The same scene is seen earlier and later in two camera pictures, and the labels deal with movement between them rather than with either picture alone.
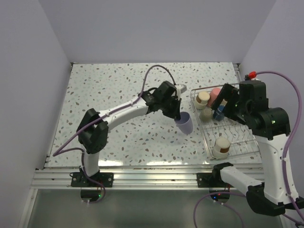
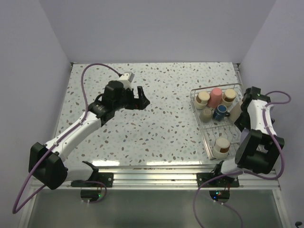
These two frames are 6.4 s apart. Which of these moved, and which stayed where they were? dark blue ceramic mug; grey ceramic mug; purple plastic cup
Moved: purple plastic cup
Stayed: dark blue ceramic mug; grey ceramic mug
